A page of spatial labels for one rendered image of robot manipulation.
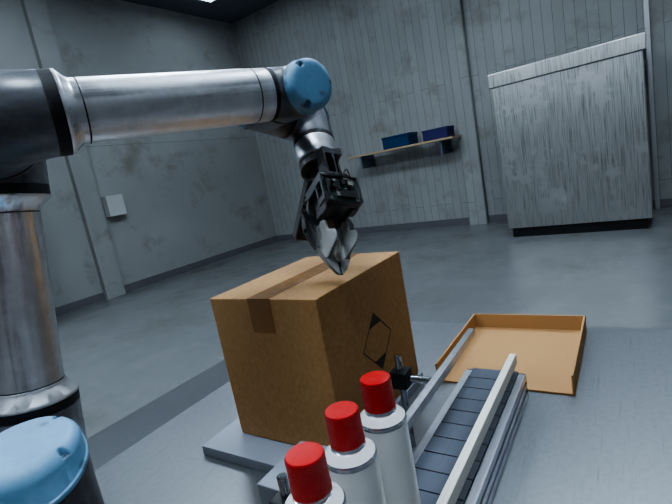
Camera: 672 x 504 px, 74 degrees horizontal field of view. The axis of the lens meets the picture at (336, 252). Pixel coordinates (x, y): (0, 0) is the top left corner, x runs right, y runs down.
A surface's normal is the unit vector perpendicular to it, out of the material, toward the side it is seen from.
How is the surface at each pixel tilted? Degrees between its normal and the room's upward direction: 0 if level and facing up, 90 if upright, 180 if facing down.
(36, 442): 7
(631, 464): 0
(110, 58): 90
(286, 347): 90
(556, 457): 0
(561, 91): 90
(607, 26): 90
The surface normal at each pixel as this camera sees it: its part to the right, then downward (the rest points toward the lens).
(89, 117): 0.58, 0.42
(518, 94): -0.55, 0.25
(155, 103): 0.58, 0.18
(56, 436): -0.11, -0.95
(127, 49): 0.81, -0.05
